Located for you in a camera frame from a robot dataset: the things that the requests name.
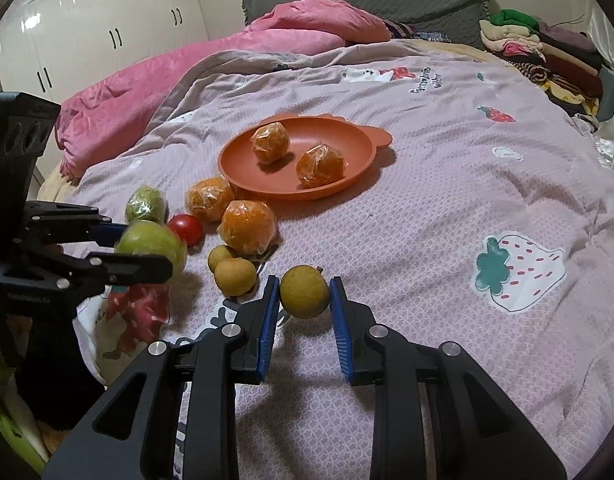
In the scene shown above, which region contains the green fruit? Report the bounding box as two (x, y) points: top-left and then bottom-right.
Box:
(124, 185), (167, 223)
(115, 220), (188, 278)

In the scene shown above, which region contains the red tomato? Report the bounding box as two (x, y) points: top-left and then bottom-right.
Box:
(167, 214), (205, 247)

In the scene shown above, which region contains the orange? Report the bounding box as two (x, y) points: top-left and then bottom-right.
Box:
(218, 200), (278, 256)
(249, 122), (290, 165)
(296, 144), (346, 188)
(185, 177), (235, 222)

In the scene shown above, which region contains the green sleeve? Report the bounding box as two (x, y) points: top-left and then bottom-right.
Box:
(0, 365), (50, 479)

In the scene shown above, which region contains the pink blanket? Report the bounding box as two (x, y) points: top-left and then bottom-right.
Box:
(55, 0), (390, 180)

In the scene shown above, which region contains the white wardrobe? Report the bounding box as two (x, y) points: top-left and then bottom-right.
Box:
(0, 0), (208, 178)

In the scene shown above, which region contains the lilac strawberry print quilt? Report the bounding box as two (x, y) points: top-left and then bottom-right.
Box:
(72, 41), (614, 477)

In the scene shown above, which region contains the orange bear-ear plate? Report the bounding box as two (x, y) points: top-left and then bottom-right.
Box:
(218, 114), (392, 200)

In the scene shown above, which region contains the stack of folded clothes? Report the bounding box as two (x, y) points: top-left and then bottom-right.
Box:
(479, 9), (610, 120)

